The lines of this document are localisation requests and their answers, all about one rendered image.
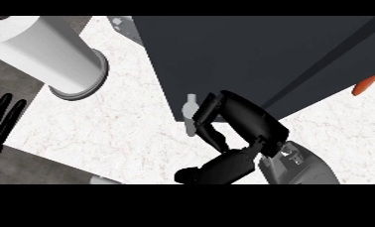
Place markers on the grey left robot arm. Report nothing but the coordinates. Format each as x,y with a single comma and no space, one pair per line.
104,180

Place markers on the grey metal hinge bracket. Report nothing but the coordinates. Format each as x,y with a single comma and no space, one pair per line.
125,27

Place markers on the white cylindrical appliance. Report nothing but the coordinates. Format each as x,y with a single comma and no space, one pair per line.
46,52

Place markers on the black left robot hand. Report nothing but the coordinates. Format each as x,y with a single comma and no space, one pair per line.
9,115

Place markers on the orange vegetable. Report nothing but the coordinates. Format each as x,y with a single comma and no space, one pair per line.
364,86

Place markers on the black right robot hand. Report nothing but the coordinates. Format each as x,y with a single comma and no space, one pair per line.
244,118

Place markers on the dark grey cabinet door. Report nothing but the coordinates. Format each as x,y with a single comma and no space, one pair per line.
244,59

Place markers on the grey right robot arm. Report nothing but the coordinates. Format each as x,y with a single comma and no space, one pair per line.
297,168

